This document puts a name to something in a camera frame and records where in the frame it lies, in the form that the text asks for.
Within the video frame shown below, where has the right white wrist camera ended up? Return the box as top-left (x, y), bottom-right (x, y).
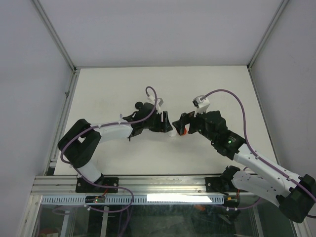
top-left (193, 95), bottom-right (210, 117)

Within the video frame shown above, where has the black earbud charging case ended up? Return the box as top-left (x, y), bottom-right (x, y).
top-left (135, 101), bottom-right (143, 110)

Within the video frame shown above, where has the white earbud charging case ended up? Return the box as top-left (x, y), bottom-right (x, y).
top-left (168, 130), bottom-right (177, 137)

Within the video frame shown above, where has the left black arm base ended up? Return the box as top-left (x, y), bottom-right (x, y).
top-left (76, 176), bottom-right (119, 194)

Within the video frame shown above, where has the purple camera cable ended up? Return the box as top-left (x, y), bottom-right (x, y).
top-left (60, 86), bottom-right (158, 190)
top-left (203, 89), bottom-right (316, 219)

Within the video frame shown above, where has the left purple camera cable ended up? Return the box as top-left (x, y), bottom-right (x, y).
top-left (60, 86), bottom-right (158, 190)

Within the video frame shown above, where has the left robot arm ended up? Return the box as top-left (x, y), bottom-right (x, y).
top-left (57, 102), bottom-right (173, 192)

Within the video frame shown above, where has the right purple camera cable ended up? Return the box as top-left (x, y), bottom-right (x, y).
top-left (203, 89), bottom-right (316, 219)

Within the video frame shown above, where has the white slotted cable duct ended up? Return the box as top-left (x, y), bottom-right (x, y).
top-left (41, 194), bottom-right (224, 205)

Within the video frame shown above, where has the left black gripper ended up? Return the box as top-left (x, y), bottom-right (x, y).
top-left (143, 111), bottom-right (172, 133)

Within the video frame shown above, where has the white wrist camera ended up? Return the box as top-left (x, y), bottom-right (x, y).
top-left (193, 95), bottom-right (210, 117)
top-left (147, 95), bottom-right (163, 114)

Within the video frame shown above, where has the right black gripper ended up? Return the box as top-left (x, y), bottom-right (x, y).
top-left (172, 106), bottom-right (217, 144)

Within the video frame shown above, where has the aluminium mounting rail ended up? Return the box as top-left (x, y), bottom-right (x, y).
top-left (31, 175), bottom-right (220, 195)

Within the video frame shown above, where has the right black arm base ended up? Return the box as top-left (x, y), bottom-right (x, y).
top-left (204, 176), bottom-right (237, 195)

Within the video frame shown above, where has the purple cable under rail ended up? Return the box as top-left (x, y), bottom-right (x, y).
top-left (53, 186), bottom-right (135, 237)

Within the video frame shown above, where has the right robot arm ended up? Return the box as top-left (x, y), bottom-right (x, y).
top-left (173, 111), bottom-right (316, 223)

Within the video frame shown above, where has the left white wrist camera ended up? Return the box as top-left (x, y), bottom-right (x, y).
top-left (147, 95), bottom-right (163, 114)

